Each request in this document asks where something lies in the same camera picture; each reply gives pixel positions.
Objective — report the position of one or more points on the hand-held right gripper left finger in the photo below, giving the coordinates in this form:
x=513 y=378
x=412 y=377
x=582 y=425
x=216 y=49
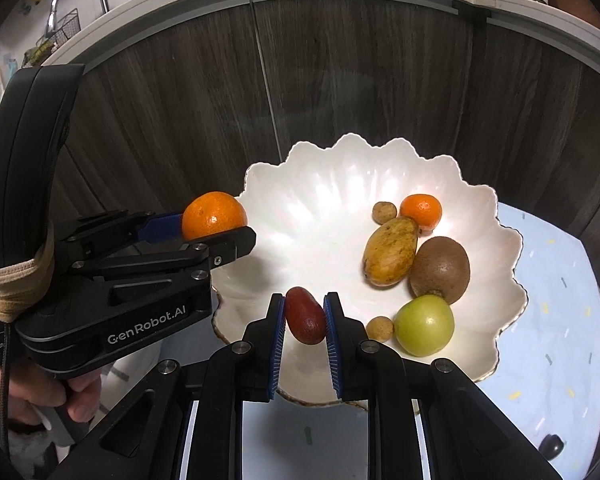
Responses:
x=278 y=345

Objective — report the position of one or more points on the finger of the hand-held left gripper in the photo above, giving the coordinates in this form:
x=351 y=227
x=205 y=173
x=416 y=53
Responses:
x=162 y=225
x=230 y=247

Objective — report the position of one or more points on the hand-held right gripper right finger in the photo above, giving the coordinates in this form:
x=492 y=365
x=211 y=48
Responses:
x=332 y=345

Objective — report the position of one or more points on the orange mandarin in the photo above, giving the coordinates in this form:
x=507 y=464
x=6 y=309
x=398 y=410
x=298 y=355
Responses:
x=421 y=210
x=212 y=215

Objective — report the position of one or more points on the red jujube date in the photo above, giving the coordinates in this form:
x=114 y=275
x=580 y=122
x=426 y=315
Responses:
x=306 y=316

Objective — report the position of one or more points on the brown longan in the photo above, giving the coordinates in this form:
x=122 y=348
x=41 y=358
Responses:
x=384 y=212
x=381 y=328

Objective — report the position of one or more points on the white scalloped ceramic bowl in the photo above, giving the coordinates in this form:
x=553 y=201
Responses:
x=320 y=220

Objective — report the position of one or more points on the yellow mango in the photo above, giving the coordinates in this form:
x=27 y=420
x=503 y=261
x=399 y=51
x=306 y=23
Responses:
x=390 y=252

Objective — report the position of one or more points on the person's left hand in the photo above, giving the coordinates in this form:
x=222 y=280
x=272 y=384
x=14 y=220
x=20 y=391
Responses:
x=80 y=400

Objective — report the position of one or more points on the green apple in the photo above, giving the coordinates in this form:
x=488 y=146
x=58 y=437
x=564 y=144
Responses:
x=424 y=326

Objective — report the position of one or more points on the beige elastic band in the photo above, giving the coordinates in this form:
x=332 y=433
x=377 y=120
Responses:
x=15 y=285

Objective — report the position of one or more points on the brown kiwi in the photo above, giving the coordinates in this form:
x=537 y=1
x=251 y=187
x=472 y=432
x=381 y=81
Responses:
x=440 y=267

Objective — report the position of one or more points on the dark wood cabinet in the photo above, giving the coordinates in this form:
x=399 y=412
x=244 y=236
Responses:
x=330 y=60

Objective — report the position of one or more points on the dark purple round fruit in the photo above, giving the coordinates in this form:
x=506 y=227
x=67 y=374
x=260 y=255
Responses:
x=552 y=446

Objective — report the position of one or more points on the black clamp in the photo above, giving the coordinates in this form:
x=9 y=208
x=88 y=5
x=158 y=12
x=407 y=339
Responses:
x=472 y=12

